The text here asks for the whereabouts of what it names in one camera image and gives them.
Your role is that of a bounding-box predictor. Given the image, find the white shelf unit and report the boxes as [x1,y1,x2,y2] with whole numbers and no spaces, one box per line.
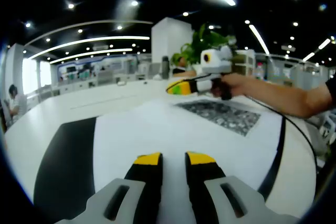
[232,49,257,78]

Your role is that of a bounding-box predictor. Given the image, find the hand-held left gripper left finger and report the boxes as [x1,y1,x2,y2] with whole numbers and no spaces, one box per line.
[54,152,163,224]

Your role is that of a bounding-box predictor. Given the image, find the short ceiling light strip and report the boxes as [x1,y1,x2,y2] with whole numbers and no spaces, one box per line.
[248,24,270,56]

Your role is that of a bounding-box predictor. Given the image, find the white office chair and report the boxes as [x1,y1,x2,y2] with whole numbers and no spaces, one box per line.
[316,110,336,156]

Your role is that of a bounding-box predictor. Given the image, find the green leafy plant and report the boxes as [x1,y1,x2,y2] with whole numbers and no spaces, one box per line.
[172,23,238,65]

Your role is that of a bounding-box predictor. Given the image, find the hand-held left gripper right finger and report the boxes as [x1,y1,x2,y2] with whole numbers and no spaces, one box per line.
[184,151,300,224]

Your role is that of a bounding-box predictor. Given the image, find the ceiling downlights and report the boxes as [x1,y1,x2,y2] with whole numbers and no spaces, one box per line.
[22,0,326,54]

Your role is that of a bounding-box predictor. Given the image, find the white plant pot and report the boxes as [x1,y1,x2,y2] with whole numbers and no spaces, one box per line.
[192,63,204,76]

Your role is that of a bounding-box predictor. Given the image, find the black cable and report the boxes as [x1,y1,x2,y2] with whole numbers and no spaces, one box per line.
[246,94,318,172]

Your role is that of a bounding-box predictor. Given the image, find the blue trimmed display wall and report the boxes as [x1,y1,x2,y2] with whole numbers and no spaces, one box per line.
[56,54,152,82]

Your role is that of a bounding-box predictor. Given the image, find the grey thermos bottle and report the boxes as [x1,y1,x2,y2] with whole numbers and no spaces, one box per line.
[161,55,170,79]

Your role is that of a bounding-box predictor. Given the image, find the curved ceiling light strip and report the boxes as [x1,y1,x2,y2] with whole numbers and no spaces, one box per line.
[27,36,151,60]
[49,48,133,65]

